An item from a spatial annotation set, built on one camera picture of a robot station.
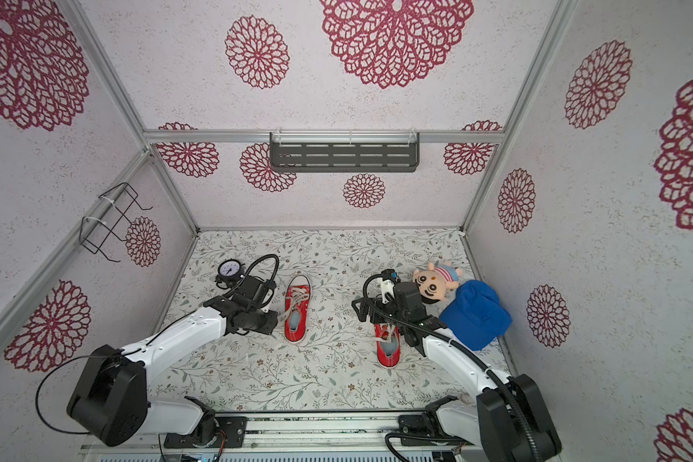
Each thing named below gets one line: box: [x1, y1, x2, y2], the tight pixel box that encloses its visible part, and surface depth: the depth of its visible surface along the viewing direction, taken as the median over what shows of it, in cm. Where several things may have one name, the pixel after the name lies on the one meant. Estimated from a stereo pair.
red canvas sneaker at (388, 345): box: [370, 323, 402, 369], surface depth 86 cm
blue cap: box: [438, 280, 513, 352], surface depth 96 cm
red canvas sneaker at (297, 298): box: [279, 274, 312, 344], surface depth 92 cm
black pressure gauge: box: [214, 257, 246, 290], surface depth 105 cm
